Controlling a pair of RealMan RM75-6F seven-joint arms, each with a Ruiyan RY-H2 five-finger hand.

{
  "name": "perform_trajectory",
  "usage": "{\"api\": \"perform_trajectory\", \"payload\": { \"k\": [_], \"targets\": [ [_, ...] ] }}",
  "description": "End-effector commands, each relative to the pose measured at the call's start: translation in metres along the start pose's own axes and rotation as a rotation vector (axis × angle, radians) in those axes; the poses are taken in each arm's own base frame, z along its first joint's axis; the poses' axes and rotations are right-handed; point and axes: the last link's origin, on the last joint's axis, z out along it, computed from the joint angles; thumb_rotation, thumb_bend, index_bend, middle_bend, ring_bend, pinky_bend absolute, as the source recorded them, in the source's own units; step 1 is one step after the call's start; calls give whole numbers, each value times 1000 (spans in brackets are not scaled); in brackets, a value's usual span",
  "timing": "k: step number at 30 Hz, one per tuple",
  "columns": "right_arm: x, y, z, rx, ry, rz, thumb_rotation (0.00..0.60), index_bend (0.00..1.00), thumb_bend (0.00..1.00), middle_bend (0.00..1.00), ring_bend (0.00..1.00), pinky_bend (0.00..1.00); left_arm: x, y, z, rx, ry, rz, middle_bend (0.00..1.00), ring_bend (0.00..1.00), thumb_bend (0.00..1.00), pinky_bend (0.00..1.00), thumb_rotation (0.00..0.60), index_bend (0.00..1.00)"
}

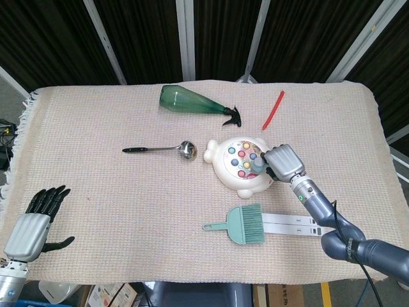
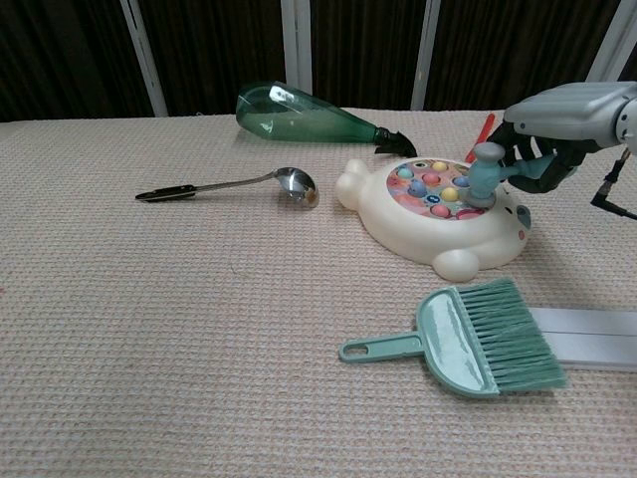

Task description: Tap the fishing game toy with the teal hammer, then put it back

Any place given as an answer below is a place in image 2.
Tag teal bristle brush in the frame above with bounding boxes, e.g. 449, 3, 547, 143
455, 277, 568, 394

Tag steel ladle black handle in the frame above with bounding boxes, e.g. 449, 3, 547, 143
134, 166, 318, 208

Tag teal dustpan brush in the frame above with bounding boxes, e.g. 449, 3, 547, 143
338, 288, 502, 398

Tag beige woven table cloth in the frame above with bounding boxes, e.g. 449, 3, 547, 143
0, 107, 637, 478

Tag white pop-it toy console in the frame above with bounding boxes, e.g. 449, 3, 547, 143
334, 156, 532, 285

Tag green spray bottle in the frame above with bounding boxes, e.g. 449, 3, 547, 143
234, 81, 418, 155

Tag white flat strip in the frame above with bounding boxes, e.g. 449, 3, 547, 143
541, 331, 637, 373

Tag red plastic stick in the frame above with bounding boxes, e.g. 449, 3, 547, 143
465, 113, 497, 163

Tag black cable plug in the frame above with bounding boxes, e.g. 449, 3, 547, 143
590, 146, 637, 221

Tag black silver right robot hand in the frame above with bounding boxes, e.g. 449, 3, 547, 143
490, 82, 637, 195

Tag white screen frame post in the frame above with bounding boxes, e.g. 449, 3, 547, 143
118, 0, 168, 119
410, 0, 443, 112
280, 0, 313, 109
586, 0, 637, 84

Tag teal toy hammer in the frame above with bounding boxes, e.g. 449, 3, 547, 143
465, 142, 556, 209

